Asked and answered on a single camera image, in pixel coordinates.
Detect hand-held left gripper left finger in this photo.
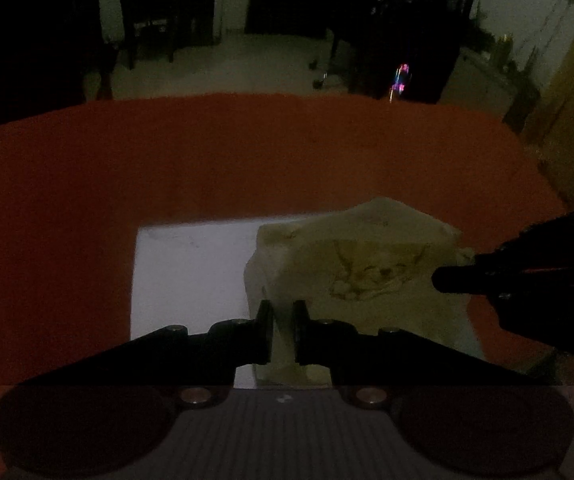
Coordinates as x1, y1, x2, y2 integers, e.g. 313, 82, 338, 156
14, 300, 274, 408

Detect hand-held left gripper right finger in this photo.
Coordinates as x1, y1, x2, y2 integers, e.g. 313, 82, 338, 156
293, 300, 554, 408

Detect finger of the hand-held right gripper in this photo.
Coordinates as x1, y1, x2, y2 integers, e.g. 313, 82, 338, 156
432, 252, 512, 297

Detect cream printed cloth bag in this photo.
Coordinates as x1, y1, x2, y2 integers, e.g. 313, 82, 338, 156
243, 196, 485, 386

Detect orange cloth-covered desktop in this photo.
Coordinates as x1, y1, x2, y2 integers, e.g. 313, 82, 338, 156
0, 92, 574, 480

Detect white paper sheet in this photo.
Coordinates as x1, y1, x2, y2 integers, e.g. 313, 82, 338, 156
131, 215, 328, 391

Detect grey cabinet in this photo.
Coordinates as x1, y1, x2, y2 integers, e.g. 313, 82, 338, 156
439, 47, 518, 116

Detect coloured lights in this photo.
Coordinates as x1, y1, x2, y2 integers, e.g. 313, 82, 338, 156
389, 63, 412, 103

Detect office chair base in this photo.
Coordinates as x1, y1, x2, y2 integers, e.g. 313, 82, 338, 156
309, 30, 358, 88

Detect dark wooden chair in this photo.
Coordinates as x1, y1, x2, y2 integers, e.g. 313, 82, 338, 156
116, 0, 178, 70

